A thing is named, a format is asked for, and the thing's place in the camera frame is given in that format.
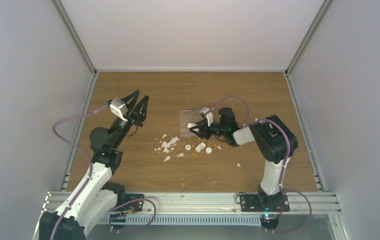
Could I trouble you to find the clear plastic pill organizer box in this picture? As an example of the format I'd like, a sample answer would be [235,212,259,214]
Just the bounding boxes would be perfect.
[178,108,202,138]

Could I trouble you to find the capped white pill bottle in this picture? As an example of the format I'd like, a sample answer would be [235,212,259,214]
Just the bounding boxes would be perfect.
[187,123,197,129]

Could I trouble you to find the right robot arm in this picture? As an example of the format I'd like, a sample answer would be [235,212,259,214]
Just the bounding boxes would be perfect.
[187,107,298,197]

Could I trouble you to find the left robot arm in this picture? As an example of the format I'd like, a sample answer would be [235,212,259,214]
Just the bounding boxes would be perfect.
[38,90,149,240]

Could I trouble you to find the spilled orange pills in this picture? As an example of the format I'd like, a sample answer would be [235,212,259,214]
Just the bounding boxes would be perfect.
[174,140,244,192]

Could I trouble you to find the white pill fragments pile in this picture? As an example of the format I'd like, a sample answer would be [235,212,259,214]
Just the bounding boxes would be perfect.
[154,134,186,163]

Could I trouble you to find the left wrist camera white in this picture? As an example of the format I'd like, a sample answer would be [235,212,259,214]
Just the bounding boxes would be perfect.
[109,98,128,122]

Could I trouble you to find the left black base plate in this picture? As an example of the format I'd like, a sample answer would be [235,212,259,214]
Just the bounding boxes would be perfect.
[114,193,145,213]

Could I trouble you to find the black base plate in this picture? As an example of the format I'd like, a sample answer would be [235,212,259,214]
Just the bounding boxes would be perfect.
[235,192,290,213]
[114,193,145,213]

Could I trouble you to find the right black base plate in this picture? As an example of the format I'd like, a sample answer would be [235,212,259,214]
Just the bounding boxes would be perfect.
[235,192,290,213]

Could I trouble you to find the white slotted cable duct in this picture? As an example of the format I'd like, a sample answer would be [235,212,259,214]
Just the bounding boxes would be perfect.
[99,214,261,227]

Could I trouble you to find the aluminium front rail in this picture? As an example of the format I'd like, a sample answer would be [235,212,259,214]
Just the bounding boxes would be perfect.
[144,192,341,215]

